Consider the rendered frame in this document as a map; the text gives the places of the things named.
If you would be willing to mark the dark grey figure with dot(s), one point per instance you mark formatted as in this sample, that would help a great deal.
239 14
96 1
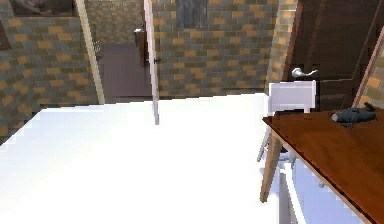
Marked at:
355 116

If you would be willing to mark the white room door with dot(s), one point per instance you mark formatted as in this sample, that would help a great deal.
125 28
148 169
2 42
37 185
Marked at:
151 60

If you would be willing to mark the white chair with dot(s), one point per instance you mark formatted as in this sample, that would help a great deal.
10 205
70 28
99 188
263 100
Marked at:
292 96

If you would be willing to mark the brown wooden table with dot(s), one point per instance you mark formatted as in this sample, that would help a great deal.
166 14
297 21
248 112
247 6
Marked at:
336 150

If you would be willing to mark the dark brown room door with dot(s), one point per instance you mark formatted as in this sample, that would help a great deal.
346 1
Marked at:
333 43

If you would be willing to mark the grey framed wall picture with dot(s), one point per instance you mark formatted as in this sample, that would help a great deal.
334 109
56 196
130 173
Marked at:
191 13

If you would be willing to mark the dark framed wall picture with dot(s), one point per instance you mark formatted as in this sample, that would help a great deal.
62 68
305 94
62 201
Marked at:
43 7

